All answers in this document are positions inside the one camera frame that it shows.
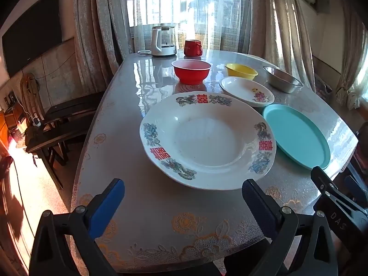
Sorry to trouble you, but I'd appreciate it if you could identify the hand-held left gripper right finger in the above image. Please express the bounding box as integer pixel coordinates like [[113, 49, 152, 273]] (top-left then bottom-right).
[[242, 179, 339, 276]]

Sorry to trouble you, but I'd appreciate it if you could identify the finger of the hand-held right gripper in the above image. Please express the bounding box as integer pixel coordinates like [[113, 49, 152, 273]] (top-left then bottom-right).
[[343, 175, 368, 207], [311, 166, 353, 216]]

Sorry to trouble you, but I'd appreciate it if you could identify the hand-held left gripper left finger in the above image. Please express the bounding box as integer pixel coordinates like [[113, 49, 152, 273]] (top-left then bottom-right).
[[29, 178, 125, 276]]

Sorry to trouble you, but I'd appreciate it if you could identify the teal plastic plate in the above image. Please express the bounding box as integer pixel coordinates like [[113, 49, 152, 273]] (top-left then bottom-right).
[[263, 104, 331, 170]]

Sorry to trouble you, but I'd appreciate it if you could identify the large white printed plate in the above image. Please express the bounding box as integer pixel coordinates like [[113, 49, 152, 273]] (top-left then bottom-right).
[[139, 91, 277, 191]]

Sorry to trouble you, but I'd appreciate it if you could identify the stainless steel bowl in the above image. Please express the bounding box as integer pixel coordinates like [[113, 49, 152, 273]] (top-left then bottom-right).
[[262, 66, 304, 94]]

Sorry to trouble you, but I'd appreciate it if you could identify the small white floral plate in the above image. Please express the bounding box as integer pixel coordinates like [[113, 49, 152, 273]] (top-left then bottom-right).
[[219, 76, 275, 108]]

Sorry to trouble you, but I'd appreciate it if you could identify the yellow plastic bowl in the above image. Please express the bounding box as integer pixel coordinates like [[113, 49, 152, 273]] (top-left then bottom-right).
[[225, 63, 258, 81]]

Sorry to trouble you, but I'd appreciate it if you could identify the red plastic bowl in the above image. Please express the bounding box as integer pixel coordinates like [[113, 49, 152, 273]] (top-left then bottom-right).
[[171, 59, 212, 85]]

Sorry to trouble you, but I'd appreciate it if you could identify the dark wooden bench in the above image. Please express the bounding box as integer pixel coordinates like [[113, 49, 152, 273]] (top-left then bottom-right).
[[25, 121, 95, 190], [43, 91, 105, 127]]

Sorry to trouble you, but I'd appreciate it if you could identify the patterned bag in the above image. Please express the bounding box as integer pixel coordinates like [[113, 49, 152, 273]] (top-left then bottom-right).
[[315, 72, 333, 93]]

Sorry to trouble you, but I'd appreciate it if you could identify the wooden cabinet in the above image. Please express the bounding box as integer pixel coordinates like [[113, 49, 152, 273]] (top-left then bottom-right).
[[0, 90, 26, 150]]

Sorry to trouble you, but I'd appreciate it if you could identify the tied beige curtain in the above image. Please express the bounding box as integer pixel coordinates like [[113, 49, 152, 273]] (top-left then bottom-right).
[[335, 0, 368, 104]]

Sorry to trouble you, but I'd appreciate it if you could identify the round-back wooden chair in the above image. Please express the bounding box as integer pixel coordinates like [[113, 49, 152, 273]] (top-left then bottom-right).
[[20, 73, 55, 130]]

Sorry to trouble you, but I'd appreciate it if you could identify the red mug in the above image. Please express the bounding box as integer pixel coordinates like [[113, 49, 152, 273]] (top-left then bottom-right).
[[184, 39, 203, 57]]

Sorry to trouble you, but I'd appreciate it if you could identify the sheer white curtain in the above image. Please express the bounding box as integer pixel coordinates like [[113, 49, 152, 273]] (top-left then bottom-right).
[[126, 0, 253, 55]]

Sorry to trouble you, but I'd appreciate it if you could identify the glass kettle with white handle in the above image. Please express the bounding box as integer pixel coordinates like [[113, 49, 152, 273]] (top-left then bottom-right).
[[151, 24, 177, 57]]

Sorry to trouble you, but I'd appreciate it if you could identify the black wall television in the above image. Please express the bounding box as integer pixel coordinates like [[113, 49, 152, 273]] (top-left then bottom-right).
[[1, 0, 63, 78]]

